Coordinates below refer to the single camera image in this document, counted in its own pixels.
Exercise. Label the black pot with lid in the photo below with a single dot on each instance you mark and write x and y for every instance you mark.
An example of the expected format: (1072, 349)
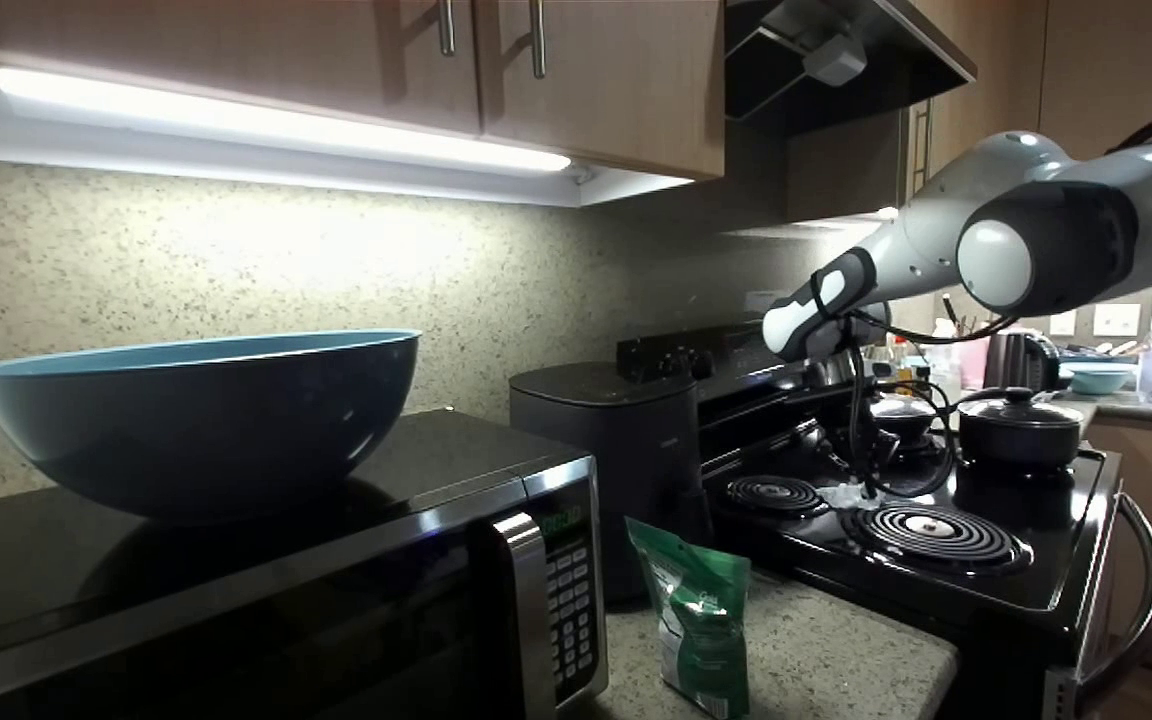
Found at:
(1017, 432)

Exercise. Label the tan wall cabinet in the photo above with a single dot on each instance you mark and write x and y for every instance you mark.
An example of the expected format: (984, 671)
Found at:
(1082, 64)

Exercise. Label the silver kettle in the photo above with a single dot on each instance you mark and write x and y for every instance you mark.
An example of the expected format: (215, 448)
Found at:
(1025, 359)

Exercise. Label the large coil burner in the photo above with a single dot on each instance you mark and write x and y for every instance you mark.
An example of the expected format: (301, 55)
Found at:
(940, 535)

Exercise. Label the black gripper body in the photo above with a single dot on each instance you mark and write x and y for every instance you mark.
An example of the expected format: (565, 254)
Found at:
(844, 381)

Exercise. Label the steel range hood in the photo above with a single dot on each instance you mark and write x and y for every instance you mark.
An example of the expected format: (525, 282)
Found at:
(831, 55)

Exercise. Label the green snack bag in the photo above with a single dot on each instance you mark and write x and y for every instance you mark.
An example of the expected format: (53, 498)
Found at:
(702, 623)

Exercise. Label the black electric stove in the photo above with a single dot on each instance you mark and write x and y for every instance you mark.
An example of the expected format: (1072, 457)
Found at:
(979, 603)

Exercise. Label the white tissue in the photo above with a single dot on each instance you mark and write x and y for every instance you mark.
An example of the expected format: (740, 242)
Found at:
(844, 498)

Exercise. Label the metal pot with lid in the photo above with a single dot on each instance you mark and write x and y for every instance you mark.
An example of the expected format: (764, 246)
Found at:
(905, 426)

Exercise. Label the wooden wall cabinet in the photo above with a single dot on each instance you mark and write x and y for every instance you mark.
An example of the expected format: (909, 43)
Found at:
(271, 44)

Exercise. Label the dark blue bowl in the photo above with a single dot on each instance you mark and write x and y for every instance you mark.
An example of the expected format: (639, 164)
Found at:
(200, 414)

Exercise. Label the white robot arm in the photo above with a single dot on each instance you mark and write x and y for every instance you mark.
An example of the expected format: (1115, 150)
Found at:
(1042, 225)

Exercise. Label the small coil burner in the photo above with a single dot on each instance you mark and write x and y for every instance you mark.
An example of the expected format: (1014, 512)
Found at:
(772, 498)

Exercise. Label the black steel microwave oven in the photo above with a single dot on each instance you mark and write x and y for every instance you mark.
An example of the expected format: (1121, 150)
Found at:
(271, 603)

